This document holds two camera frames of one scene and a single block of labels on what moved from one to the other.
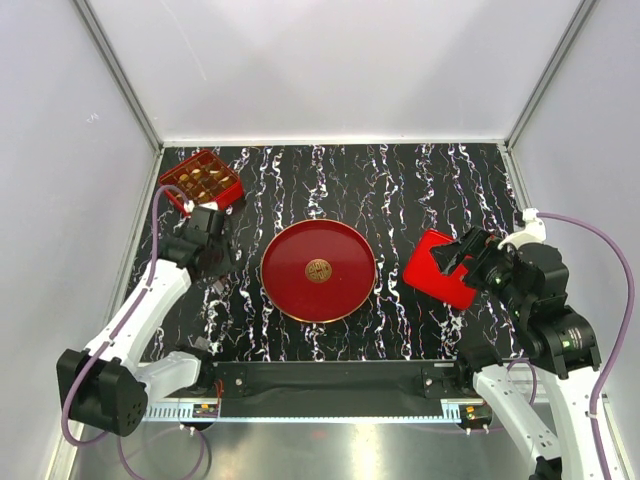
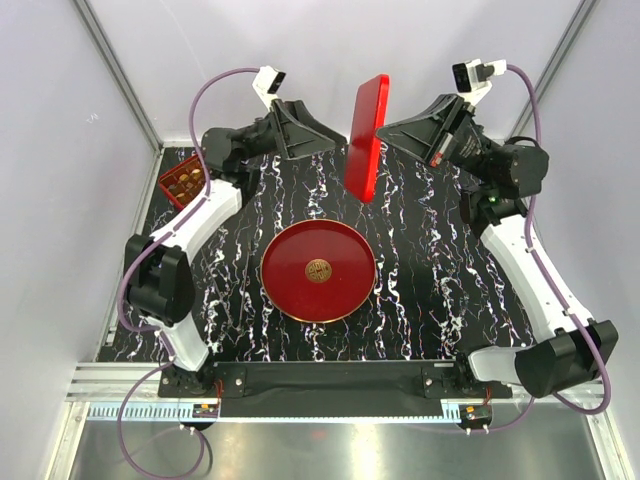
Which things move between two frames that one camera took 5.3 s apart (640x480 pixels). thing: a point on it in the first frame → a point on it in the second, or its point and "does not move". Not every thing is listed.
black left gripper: x=227 y=262 → x=303 y=137
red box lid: x=423 y=272 → x=370 y=109
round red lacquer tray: x=318 y=271 does not move
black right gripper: x=480 y=244 → x=419 y=134
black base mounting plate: x=329 y=389 does not move
